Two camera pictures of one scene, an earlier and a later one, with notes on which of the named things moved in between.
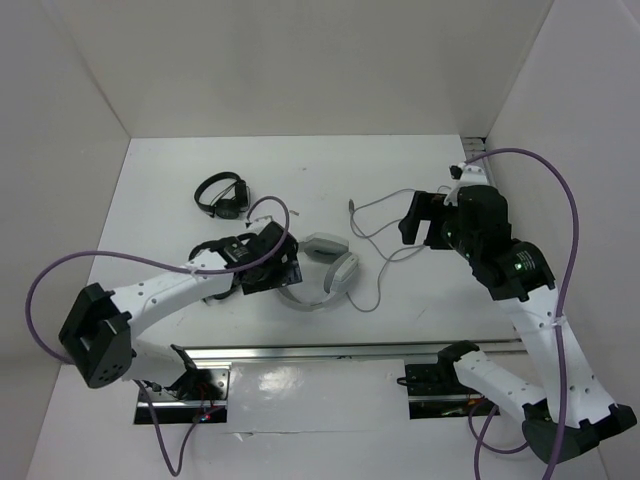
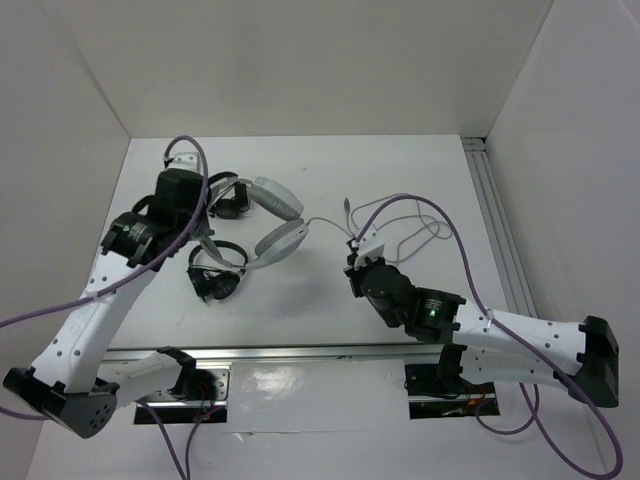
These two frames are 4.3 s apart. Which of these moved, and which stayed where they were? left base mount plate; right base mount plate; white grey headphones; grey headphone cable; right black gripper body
Moved: white grey headphones; right black gripper body; grey headphone cable
Stayed: left base mount plate; right base mount plate
